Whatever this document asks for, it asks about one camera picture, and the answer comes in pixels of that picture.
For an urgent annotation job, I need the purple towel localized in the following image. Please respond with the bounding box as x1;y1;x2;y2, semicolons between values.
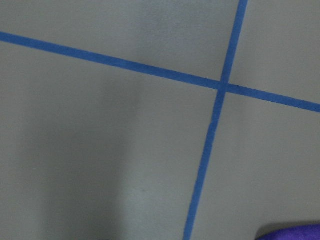
257;224;320;240

